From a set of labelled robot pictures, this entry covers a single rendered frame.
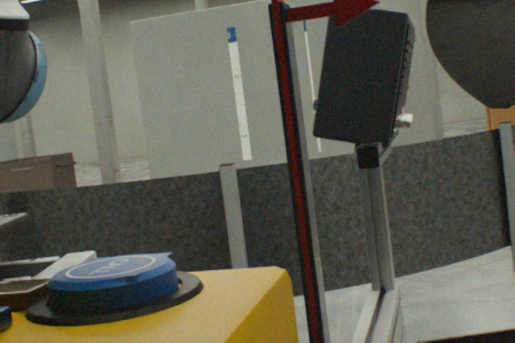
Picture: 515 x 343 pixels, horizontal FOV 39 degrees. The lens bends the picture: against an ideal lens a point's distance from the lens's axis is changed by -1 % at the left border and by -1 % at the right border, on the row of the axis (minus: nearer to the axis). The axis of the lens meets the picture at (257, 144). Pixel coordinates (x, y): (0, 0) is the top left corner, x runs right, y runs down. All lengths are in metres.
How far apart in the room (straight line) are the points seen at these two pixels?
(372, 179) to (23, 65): 0.47
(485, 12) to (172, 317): 0.28
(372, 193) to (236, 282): 0.77
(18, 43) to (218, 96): 5.87
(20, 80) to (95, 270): 0.65
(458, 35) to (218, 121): 6.27
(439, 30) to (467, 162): 2.01
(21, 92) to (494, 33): 0.57
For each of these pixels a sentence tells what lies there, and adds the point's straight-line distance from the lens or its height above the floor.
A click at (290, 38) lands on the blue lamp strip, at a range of 0.47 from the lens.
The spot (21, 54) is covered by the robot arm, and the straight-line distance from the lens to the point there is 0.88.
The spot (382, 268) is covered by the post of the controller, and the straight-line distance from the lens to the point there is 1.01.
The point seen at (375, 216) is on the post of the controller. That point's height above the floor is 0.96.
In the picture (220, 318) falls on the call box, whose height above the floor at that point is 1.07.
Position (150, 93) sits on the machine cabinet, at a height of 1.36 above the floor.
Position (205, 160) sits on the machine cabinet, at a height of 0.68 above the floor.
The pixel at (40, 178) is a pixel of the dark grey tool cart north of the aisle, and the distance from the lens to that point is 7.10.
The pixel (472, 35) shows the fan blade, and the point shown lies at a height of 1.15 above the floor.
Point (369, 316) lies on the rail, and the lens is 0.91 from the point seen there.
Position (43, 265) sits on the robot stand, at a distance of 0.81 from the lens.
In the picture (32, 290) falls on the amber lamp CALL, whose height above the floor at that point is 1.08.
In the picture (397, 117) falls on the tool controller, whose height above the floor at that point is 1.08.
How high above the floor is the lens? 1.13
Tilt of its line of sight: 3 degrees down
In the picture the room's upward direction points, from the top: 7 degrees counter-clockwise
